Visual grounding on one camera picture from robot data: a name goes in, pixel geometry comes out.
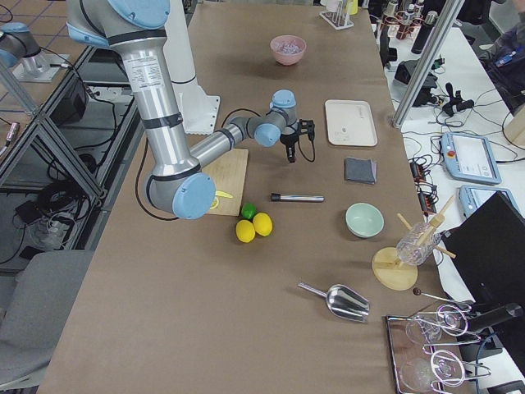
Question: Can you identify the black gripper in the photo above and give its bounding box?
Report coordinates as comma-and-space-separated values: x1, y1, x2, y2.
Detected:
280, 126, 299, 163

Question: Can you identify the aluminium frame post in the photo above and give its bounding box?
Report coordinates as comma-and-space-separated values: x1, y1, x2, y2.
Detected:
392, 0, 464, 129

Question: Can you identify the cream rabbit tray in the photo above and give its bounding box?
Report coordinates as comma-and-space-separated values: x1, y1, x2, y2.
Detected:
325, 99, 377, 147

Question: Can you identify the yellow lemon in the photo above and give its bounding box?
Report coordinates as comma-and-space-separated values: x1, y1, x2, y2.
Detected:
235, 219, 256, 243
252, 212, 273, 236

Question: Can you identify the pink bowl of ice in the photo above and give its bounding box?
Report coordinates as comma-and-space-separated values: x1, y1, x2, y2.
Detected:
270, 34, 307, 66

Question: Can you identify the steel ice scoop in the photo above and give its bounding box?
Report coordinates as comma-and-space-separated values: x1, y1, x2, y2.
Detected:
298, 282, 370, 323

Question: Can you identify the steel muddler with black tip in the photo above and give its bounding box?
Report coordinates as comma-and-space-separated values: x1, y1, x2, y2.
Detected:
270, 193, 325, 203

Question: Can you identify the yellow plastic knife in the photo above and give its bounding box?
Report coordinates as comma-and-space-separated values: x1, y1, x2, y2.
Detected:
215, 190, 233, 199

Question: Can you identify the black glass tray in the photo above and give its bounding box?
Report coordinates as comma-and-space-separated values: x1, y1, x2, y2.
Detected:
385, 315, 491, 393

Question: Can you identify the bamboo cutting board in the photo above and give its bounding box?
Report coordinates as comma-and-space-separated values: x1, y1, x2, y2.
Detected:
203, 149, 249, 216

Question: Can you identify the wooden cup tree stand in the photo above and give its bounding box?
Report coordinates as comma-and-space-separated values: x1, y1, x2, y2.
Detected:
372, 195, 456, 291

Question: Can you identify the grey folded cloth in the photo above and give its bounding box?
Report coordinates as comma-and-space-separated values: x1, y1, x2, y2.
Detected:
344, 158, 377, 184

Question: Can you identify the mint green bowl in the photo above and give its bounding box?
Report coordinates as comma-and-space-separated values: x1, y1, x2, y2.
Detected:
345, 203, 385, 238

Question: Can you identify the wine glass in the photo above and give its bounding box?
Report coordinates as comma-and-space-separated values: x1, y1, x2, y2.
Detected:
405, 304, 468, 345
398, 350, 491, 393

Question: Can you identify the blue teach pendant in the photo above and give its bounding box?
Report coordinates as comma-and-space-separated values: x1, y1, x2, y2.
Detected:
459, 186, 518, 218
441, 132, 502, 185

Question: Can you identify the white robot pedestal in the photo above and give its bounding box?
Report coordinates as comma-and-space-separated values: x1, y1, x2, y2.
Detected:
163, 0, 221, 135

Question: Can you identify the white wire cup rack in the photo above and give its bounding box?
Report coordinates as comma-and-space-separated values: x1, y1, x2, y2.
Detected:
319, 0, 354, 30

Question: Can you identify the green lime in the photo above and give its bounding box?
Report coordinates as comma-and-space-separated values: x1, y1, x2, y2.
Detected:
240, 203, 258, 221

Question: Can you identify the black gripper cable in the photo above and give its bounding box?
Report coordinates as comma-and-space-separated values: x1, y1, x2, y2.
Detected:
295, 131, 317, 163

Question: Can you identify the black monitor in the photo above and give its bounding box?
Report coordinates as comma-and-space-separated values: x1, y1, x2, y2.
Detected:
442, 192, 524, 306

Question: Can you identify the clear glass on stand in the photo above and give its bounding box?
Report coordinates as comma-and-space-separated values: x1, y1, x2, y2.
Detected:
396, 222, 441, 266

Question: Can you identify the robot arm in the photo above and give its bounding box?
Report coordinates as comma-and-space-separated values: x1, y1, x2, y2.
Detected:
66, 1, 299, 219

